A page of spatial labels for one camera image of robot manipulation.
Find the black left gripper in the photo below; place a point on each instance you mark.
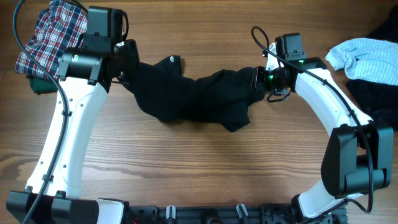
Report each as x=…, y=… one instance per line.
x=130, y=48

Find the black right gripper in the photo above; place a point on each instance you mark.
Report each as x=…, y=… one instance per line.
x=259, y=81

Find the black t-shirt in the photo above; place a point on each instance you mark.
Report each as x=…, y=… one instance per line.
x=162, y=91

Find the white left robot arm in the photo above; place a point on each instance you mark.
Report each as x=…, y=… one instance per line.
x=52, y=193

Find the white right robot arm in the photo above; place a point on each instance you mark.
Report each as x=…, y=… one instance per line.
x=358, y=156

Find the plaid folded shirt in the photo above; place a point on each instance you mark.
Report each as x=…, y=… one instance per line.
x=58, y=27

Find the green folded garment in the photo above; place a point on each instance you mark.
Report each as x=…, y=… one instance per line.
x=40, y=86

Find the light blue striped shirt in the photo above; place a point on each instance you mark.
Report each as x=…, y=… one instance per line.
x=366, y=59

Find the dark navy garment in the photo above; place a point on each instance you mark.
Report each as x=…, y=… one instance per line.
x=376, y=99

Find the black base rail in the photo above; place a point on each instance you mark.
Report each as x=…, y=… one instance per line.
x=264, y=214

